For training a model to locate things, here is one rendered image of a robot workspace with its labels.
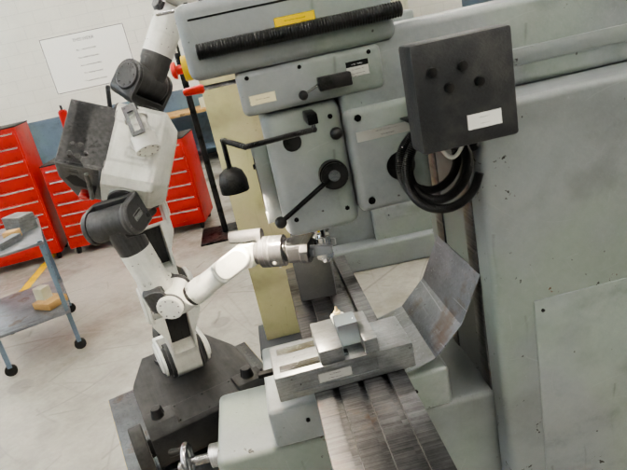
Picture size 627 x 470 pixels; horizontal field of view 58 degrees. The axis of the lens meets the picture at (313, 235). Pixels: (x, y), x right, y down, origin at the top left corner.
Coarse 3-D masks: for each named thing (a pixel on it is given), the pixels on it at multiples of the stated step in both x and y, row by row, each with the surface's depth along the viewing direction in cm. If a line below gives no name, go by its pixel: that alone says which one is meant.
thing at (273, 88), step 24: (360, 48) 127; (264, 72) 126; (288, 72) 127; (312, 72) 127; (336, 72) 128; (360, 72) 129; (240, 96) 128; (264, 96) 128; (288, 96) 128; (312, 96) 129; (336, 96) 130
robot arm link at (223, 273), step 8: (240, 248) 154; (224, 256) 155; (232, 256) 154; (240, 256) 154; (248, 256) 154; (216, 264) 156; (224, 264) 155; (232, 264) 155; (240, 264) 154; (248, 264) 155; (216, 272) 156; (224, 272) 156; (232, 272) 155; (240, 272) 156; (216, 280) 160; (224, 280) 157
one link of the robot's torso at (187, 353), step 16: (144, 304) 200; (160, 320) 204; (176, 320) 211; (192, 320) 210; (176, 336) 217; (192, 336) 217; (176, 352) 216; (192, 352) 220; (176, 368) 220; (192, 368) 224
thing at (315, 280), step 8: (296, 264) 182; (304, 264) 183; (312, 264) 183; (320, 264) 183; (328, 264) 183; (296, 272) 184; (304, 272) 184; (312, 272) 184; (320, 272) 184; (328, 272) 184; (304, 280) 185; (312, 280) 185; (320, 280) 185; (328, 280) 185; (304, 288) 186; (312, 288) 186; (320, 288) 186; (328, 288) 186; (304, 296) 186; (312, 296) 187; (320, 296) 187; (328, 296) 187
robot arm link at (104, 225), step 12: (120, 204) 151; (96, 216) 152; (108, 216) 150; (96, 228) 152; (108, 228) 151; (120, 228) 150; (96, 240) 154; (108, 240) 154; (120, 240) 152; (132, 240) 153; (144, 240) 156; (120, 252) 155; (132, 252) 154
